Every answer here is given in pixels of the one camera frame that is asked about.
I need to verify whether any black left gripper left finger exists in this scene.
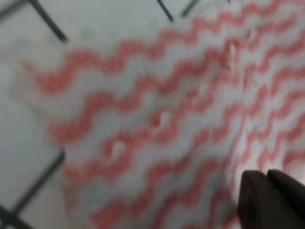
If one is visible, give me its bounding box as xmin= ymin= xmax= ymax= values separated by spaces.
xmin=238 ymin=170 xmax=305 ymax=229

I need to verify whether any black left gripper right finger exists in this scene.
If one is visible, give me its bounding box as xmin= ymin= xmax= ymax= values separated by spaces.
xmin=267 ymin=170 xmax=305 ymax=215

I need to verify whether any pink wavy striped towel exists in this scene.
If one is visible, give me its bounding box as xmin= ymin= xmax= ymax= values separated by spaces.
xmin=16 ymin=0 xmax=305 ymax=229

